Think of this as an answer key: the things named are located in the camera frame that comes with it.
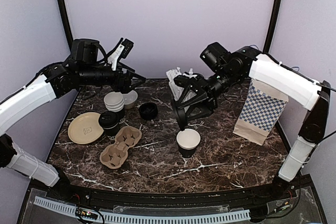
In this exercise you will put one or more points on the black front rail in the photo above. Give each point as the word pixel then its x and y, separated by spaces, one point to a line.
pixel 246 197

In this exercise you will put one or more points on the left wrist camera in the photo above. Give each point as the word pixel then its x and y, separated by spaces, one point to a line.
pixel 84 51

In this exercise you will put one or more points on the white slotted cable duct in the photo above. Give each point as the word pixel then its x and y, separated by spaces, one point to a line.
pixel 142 215

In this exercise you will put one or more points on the black coffee cup lid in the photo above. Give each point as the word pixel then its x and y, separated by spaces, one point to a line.
pixel 181 118

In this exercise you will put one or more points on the stack of black lids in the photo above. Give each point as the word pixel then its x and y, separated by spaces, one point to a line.
pixel 148 111

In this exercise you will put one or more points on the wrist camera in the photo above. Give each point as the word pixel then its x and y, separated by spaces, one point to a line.
pixel 84 51
pixel 215 56

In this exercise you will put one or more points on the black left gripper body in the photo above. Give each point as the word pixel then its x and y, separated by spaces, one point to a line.
pixel 91 77

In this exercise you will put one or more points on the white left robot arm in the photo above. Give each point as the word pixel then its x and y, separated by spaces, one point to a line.
pixel 53 82

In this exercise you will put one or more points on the white ceramic bowl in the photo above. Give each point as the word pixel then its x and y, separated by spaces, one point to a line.
pixel 130 99

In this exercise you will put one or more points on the black coffee cup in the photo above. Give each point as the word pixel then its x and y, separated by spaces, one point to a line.
pixel 188 141
pixel 109 121

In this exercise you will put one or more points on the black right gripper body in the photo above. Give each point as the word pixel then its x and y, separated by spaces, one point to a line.
pixel 214 87

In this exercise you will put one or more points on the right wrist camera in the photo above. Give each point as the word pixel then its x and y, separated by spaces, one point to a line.
pixel 215 56

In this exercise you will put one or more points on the beige round plate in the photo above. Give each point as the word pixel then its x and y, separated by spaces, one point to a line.
pixel 85 128

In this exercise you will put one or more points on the stack of paper cups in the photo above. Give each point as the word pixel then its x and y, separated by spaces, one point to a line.
pixel 114 102

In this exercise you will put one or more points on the brown pulp cup carrier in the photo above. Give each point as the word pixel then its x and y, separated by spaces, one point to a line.
pixel 114 155

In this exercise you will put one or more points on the checkered paper bag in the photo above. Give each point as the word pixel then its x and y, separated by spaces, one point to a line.
pixel 261 111

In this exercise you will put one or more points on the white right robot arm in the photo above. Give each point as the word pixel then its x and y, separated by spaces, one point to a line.
pixel 272 84

